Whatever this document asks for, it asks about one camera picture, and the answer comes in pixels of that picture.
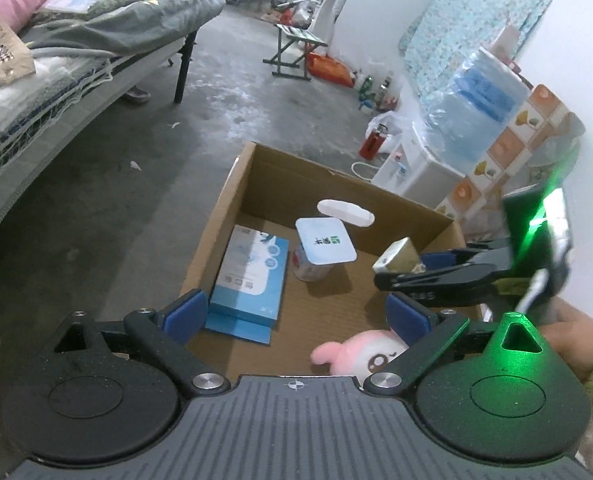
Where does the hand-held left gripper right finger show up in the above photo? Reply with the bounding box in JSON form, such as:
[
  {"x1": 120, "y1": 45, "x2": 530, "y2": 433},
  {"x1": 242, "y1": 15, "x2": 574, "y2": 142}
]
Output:
[{"x1": 364, "y1": 291, "x2": 561, "y2": 396}]

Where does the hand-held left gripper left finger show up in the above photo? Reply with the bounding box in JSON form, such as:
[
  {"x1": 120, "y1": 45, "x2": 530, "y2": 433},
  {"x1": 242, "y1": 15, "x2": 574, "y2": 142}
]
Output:
[{"x1": 51, "y1": 289, "x2": 230, "y2": 395}]

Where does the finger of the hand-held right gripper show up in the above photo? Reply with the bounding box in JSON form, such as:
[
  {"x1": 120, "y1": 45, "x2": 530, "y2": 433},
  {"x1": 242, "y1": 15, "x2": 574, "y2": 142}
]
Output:
[
  {"x1": 419, "y1": 240, "x2": 516, "y2": 273},
  {"x1": 374, "y1": 260, "x2": 510, "y2": 307}
]

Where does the small yellowish carton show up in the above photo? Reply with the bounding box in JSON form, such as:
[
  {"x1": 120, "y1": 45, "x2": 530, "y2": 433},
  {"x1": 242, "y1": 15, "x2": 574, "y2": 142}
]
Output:
[{"x1": 373, "y1": 237, "x2": 425, "y2": 274}]

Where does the pink plush doll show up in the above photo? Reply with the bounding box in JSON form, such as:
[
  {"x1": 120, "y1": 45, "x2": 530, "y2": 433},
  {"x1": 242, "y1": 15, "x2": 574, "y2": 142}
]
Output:
[{"x1": 311, "y1": 331, "x2": 410, "y2": 378}]

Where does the cardboard box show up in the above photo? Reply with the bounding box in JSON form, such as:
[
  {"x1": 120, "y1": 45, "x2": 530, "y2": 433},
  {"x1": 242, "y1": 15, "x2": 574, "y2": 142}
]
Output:
[{"x1": 179, "y1": 141, "x2": 485, "y2": 378}]

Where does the white yogurt cup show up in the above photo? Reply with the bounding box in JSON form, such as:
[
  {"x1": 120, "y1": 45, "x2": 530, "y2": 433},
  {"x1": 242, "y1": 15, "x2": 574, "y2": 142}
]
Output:
[{"x1": 292, "y1": 216, "x2": 357, "y2": 282}]

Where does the person's right hand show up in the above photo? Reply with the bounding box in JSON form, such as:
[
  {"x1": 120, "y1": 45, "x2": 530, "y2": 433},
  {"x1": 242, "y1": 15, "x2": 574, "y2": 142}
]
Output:
[{"x1": 539, "y1": 302, "x2": 593, "y2": 382}]

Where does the blue and white carton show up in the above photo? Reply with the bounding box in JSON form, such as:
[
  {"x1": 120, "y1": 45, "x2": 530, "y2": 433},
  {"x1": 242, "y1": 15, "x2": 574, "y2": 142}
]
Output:
[{"x1": 204, "y1": 225, "x2": 290, "y2": 345}]

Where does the white water dispenser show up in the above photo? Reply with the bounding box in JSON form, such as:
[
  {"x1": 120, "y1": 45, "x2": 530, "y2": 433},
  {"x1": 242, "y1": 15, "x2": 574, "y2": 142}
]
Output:
[{"x1": 371, "y1": 122, "x2": 466, "y2": 219}]

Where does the orange patterned board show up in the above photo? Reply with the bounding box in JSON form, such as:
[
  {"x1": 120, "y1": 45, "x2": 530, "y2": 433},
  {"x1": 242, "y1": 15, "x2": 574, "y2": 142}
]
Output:
[{"x1": 434, "y1": 84, "x2": 586, "y2": 242}]

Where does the red bottle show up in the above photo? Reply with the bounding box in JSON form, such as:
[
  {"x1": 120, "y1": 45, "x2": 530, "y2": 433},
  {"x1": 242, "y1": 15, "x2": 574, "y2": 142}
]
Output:
[{"x1": 359, "y1": 124, "x2": 390, "y2": 160}]

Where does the crumpled white plastic bag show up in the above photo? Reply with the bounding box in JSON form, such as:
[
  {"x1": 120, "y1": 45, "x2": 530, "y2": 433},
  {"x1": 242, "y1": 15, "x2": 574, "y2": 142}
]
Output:
[{"x1": 367, "y1": 110, "x2": 413, "y2": 154}]

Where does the blue water jug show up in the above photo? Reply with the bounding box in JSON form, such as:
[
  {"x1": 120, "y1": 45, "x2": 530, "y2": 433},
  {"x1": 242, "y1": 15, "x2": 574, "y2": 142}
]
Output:
[{"x1": 421, "y1": 47, "x2": 531, "y2": 169}]

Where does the orange bag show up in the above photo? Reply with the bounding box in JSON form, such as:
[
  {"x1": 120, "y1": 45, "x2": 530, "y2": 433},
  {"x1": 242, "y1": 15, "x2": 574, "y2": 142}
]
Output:
[{"x1": 307, "y1": 52, "x2": 356, "y2": 87}]

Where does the green folding stool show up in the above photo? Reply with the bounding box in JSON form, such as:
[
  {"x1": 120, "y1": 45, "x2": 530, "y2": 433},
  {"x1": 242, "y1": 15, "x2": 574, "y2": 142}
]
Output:
[{"x1": 263, "y1": 23, "x2": 329, "y2": 82}]

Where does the grey quilt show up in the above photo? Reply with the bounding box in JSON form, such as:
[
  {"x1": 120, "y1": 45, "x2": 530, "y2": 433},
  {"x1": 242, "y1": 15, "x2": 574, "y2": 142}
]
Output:
[{"x1": 19, "y1": 0, "x2": 226, "y2": 59}]

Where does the metal frame bed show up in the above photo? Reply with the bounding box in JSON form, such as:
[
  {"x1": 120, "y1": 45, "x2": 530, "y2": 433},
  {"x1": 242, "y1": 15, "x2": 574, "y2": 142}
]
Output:
[{"x1": 0, "y1": 0, "x2": 227, "y2": 257}]

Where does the floral wall cloth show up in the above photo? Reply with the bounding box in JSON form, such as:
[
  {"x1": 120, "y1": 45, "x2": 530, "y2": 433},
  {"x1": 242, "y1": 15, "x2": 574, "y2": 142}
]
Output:
[{"x1": 399, "y1": 0, "x2": 568, "y2": 112}]

